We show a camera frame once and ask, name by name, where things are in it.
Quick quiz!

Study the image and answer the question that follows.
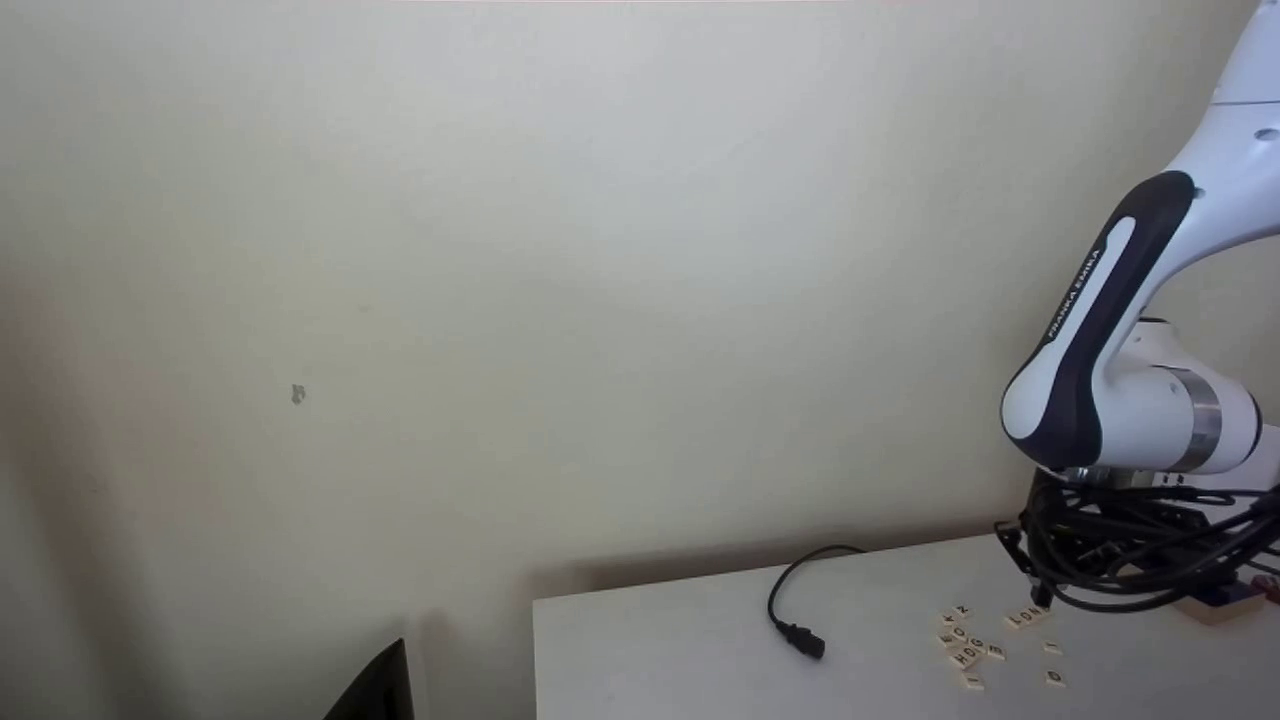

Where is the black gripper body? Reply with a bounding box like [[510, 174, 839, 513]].
[[1018, 469, 1110, 572]]

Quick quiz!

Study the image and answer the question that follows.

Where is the black angular furniture piece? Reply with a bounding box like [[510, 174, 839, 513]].
[[320, 636, 421, 720]]

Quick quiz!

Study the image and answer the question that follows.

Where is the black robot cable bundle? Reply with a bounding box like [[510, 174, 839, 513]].
[[997, 473, 1280, 614]]

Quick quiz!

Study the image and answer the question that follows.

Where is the black power cable with plug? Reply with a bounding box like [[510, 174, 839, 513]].
[[759, 539, 868, 665]]

